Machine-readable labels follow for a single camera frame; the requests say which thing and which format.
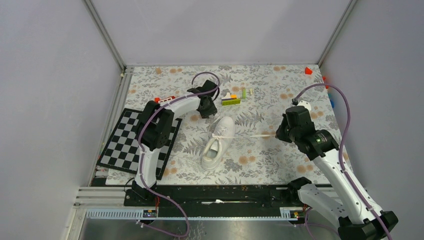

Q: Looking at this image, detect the white sneaker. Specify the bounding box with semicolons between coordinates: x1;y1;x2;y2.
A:
200;116;275;171

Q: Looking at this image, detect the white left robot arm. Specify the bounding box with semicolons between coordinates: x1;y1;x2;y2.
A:
131;80;219;206

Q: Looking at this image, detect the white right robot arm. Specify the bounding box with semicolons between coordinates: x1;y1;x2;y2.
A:
275;105;399;240

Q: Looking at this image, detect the green toy brick stack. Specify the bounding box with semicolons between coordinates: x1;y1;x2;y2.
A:
221;92;241;106

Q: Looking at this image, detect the small green block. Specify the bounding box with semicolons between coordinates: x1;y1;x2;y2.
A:
241;88;247;100

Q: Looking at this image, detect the blue toy piece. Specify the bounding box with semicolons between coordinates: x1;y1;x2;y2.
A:
328;93;335;109

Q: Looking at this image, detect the floral patterned table mat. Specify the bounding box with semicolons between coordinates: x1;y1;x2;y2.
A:
124;64;341;185

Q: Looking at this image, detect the red white grid toy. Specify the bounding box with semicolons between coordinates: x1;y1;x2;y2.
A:
154;96;176;104

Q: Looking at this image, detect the red triangular block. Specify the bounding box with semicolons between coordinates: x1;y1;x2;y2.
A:
304;67;313;75

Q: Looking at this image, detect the black white chessboard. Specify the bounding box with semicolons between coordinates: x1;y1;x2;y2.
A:
96;108;182;180

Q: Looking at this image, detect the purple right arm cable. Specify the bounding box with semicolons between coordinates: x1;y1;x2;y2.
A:
291;82;393;240

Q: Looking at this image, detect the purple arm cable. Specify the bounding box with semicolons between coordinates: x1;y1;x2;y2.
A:
135;71;222;239
291;82;393;240

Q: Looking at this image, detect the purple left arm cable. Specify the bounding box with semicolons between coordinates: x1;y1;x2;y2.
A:
135;71;222;239

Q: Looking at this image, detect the grey slotted cable duct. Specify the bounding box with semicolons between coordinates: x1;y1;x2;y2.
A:
85;205;305;221

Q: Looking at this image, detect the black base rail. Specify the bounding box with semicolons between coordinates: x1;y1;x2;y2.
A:
123;184;305;211

